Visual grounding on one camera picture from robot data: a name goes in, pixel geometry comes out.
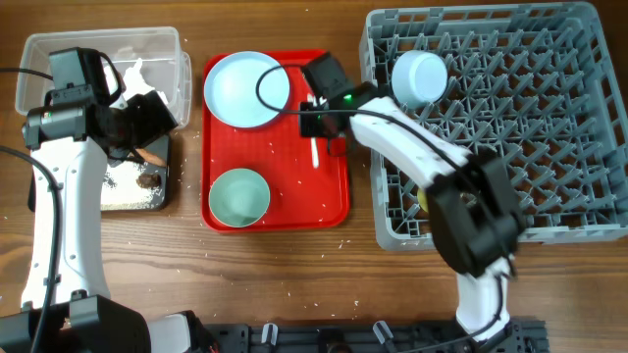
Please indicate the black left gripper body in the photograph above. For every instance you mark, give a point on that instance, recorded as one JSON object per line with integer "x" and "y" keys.
{"x": 141, "y": 123}

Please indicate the clear plastic bin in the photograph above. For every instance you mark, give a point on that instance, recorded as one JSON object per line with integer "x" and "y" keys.
{"x": 165, "y": 65}

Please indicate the grey dishwasher rack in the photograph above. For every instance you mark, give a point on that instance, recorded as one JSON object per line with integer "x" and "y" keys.
{"x": 535, "y": 83}

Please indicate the light blue plate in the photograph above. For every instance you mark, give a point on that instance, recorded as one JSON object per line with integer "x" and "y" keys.
{"x": 230, "y": 89}

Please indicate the brown sweet potato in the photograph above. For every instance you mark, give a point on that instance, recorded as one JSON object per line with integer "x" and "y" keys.
{"x": 151, "y": 158}

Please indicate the brown food lump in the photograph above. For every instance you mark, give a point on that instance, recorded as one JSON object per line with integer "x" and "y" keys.
{"x": 149, "y": 181}

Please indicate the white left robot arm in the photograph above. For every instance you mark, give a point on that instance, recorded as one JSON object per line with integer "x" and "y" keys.
{"x": 66, "y": 305}

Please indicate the white rice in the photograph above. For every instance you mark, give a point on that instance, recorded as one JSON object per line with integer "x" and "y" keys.
{"x": 121, "y": 192}

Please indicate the red plastic tray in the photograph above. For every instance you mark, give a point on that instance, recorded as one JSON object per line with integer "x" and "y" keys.
{"x": 301, "y": 196}

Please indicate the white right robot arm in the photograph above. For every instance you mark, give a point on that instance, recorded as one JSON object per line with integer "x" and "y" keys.
{"x": 474, "y": 214}

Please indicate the white plastic spoon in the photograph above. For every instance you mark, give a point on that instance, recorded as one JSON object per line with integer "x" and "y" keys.
{"x": 313, "y": 142}

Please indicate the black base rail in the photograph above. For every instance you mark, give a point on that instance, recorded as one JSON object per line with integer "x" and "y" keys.
{"x": 518, "y": 336}

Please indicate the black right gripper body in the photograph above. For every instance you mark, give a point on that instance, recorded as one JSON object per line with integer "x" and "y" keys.
{"x": 312, "y": 126}

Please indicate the light blue bowl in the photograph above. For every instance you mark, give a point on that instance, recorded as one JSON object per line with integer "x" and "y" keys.
{"x": 418, "y": 78}

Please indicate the black waste tray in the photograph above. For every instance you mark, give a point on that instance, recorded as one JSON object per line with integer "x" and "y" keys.
{"x": 91, "y": 183}

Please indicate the white wrapper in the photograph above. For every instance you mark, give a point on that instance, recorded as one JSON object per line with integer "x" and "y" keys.
{"x": 133, "y": 83}

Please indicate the green bowl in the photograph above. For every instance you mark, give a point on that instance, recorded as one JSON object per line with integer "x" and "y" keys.
{"x": 239, "y": 198}

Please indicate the yellow plastic cup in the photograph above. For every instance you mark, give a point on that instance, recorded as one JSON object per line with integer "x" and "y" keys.
{"x": 422, "y": 200}

